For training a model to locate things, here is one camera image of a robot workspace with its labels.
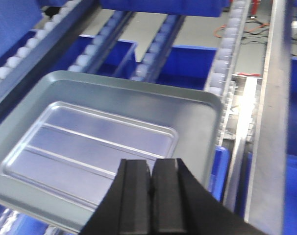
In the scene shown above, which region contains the big blue crate behind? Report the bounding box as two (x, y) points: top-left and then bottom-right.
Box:
(100, 0), (230, 17)

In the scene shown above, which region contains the centre white roller track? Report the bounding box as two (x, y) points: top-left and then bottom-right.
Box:
(130, 15), (186, 83)

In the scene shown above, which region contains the centre-right white roller track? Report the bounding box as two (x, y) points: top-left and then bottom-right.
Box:
(204, 0), (250, 98)

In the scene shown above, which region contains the large blue plastic crate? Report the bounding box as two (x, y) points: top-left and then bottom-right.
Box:
(0, 0), (45, 67)

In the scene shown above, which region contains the silver ribbed metal tray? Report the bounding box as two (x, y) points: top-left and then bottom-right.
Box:
(1, 101), (178, 209)

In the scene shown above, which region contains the left white roller track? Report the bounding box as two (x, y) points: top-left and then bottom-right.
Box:
(0, 0), (81, 83)

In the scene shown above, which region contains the centre-left white roller track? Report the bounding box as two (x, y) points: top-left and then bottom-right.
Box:
(67, 10), (135, 74)

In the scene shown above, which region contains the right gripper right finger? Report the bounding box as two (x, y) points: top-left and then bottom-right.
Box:
(152, 159), (263, 235)

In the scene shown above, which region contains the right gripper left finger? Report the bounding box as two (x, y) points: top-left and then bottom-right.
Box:
(81, 159), (150, 235)

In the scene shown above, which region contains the large grey metal tray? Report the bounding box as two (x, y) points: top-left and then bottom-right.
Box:
(0, 71), (222, 232)

